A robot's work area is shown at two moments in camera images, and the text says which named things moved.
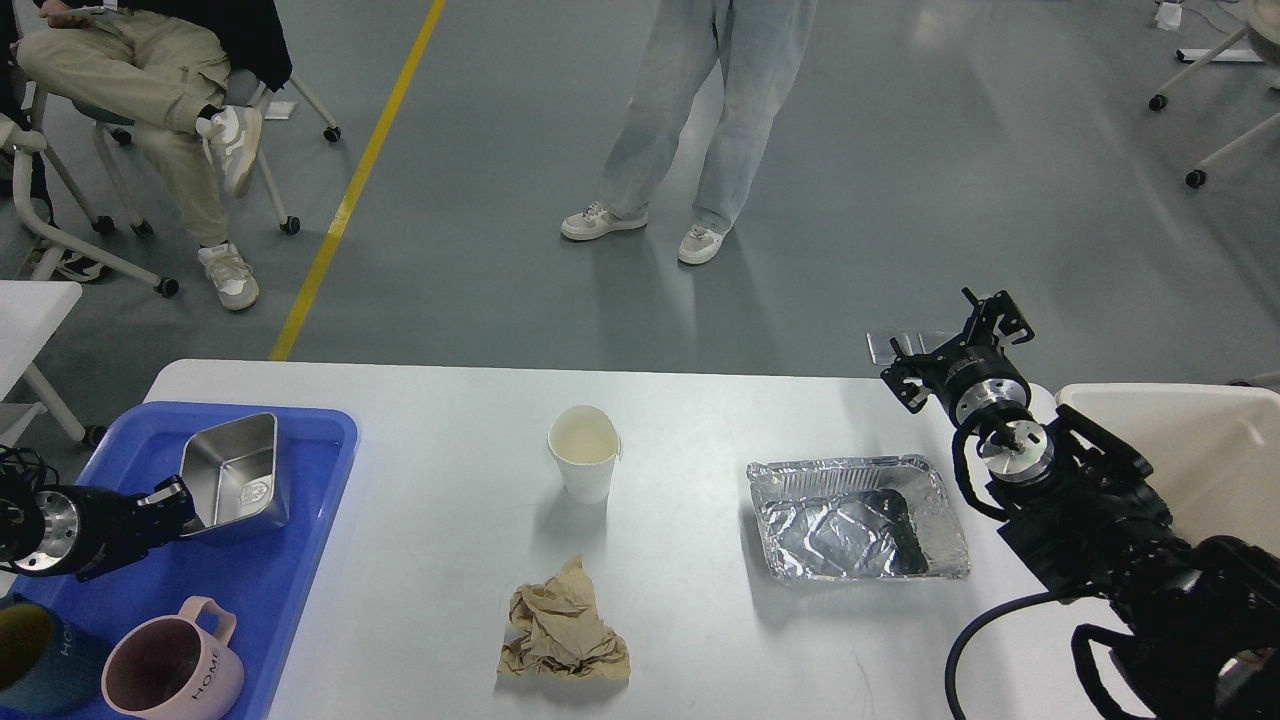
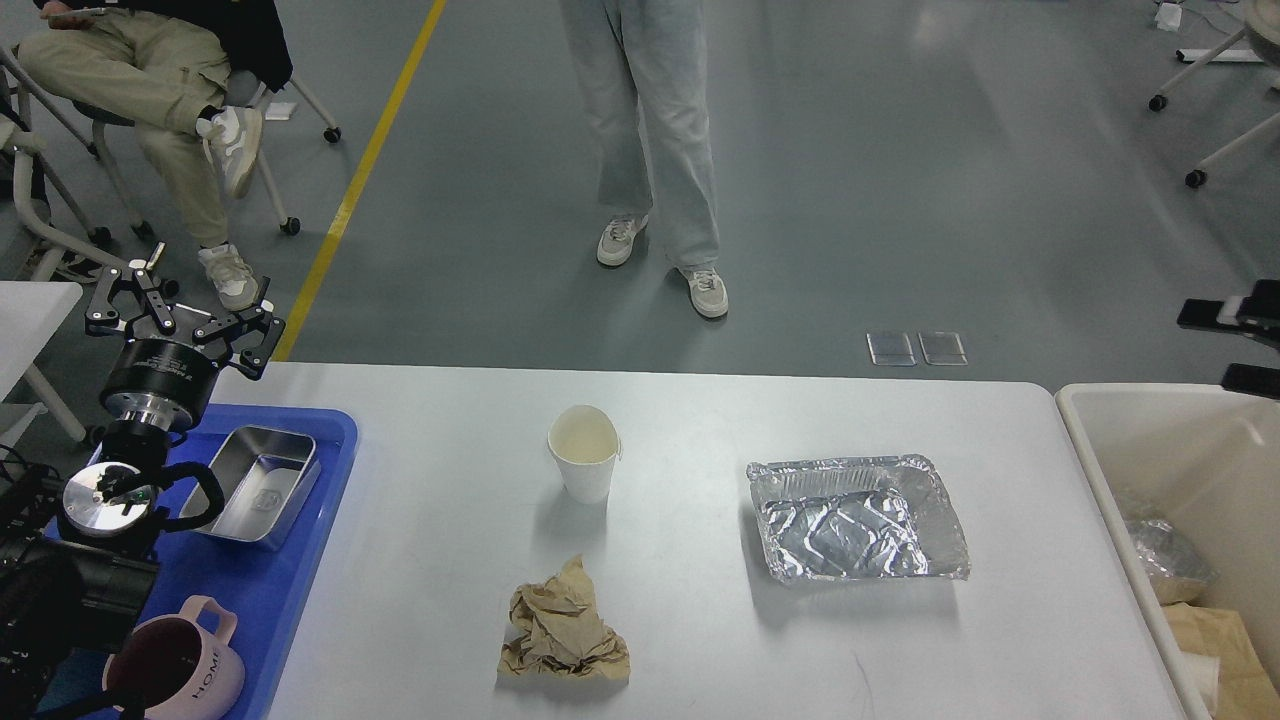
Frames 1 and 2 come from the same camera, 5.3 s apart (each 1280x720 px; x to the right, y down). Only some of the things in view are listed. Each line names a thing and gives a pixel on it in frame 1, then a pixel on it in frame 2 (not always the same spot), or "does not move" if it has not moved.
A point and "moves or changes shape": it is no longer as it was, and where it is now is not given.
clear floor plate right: [932, 340] does not move
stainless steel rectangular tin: [231, 470] moves or changes shape
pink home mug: [175, 667] does not move
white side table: [30, 310] does not move
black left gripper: [87, 530] to [159, 384]
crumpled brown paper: [555, 629] does not move
